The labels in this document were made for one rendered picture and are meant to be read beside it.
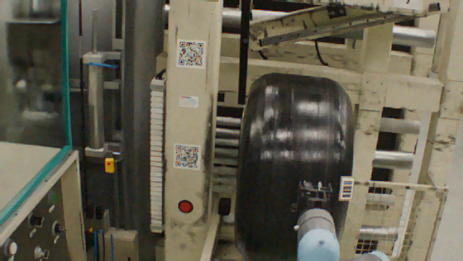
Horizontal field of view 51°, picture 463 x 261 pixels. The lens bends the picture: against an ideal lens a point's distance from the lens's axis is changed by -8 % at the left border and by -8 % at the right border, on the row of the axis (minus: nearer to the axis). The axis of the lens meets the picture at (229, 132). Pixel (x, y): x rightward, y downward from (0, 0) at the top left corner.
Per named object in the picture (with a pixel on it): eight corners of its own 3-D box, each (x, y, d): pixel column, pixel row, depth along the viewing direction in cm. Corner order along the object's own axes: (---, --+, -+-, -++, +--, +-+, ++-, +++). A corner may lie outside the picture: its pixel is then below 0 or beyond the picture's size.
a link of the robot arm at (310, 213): (331, 250, 102) (292, 247, 103) (330, 240, 107) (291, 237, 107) (337, 217, 100) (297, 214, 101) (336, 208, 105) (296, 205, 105)
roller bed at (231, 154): (184, 192, 195) (187, 116, 184) (191, 174, 209) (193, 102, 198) (238, 196, 194) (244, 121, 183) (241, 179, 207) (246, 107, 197)
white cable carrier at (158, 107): (150, 231, 158) (150, 79, 141) (154, 223, 162) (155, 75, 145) (164, 233, 158) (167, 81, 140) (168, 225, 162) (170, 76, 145)
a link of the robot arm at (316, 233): (296, 280, 92) (299, 239, 90) (294, 253, 103) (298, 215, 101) (339, 281, 92) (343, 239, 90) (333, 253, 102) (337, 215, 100)
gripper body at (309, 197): (331, 182, 116) (336, 202, 104) (326, 217, 118) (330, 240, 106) (298, 179, 116) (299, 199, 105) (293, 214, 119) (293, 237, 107)
